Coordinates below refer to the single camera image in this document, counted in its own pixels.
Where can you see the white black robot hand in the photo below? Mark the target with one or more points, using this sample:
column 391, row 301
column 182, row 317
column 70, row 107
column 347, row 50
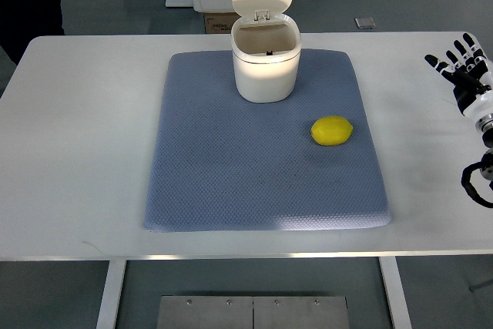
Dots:
column 469, row 70

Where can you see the yellow lemon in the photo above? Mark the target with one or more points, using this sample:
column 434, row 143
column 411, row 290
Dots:
column 331, row 130

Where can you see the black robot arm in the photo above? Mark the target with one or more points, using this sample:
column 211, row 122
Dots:
column 483, row 124

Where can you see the white trash bin open lid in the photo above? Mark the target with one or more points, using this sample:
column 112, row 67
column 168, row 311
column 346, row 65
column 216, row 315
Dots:
column 266, row 47

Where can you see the small grey floor plate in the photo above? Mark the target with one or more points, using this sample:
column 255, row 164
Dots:
column 365, row 23

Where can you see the right white table leg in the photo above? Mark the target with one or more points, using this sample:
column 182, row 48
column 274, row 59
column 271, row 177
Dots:
column 394, row 290

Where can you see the white table leg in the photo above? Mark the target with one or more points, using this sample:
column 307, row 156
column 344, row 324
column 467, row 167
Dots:
column 394, row 290
column 109, row 307

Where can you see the cardboard box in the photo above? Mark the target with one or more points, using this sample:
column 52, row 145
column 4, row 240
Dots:
column 219, row 23

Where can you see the blue textured mat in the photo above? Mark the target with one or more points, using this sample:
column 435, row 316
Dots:
column 223, row 163

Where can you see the left white table leg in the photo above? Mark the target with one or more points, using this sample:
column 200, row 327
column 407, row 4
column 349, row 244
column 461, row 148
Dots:
column 109, row 307

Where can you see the metal base plate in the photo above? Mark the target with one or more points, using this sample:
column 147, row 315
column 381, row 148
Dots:
column 252, row 312

